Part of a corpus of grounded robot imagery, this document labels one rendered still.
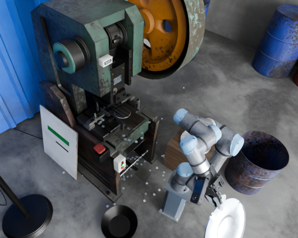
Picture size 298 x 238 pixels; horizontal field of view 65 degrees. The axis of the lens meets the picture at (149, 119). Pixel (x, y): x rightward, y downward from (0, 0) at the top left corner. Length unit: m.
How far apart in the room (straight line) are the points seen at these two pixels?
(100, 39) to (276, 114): 2.66
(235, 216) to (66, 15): 1.32
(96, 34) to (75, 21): 0.12
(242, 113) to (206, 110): 0.47
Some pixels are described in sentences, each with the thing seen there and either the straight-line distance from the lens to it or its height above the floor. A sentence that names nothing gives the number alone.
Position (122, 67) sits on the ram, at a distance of 1.60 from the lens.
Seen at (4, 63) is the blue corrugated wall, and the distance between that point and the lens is 2.57.
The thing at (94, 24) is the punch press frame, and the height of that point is 1.49.
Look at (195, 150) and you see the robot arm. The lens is 0.97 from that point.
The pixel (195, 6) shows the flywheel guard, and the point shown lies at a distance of 1.51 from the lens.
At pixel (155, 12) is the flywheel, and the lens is 1.69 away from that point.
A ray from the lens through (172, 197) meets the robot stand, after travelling 1.90.
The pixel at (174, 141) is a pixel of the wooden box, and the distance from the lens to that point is 2.19.
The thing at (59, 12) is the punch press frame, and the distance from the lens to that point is 1.45.
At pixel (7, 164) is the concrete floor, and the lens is 2.69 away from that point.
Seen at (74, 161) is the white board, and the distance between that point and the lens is 2.22.
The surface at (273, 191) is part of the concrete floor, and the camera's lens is 2.67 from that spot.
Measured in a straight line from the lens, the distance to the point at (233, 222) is 1.26.
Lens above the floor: 2.05
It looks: 47 degrees down
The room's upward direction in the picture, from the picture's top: 6 degrees clockwise
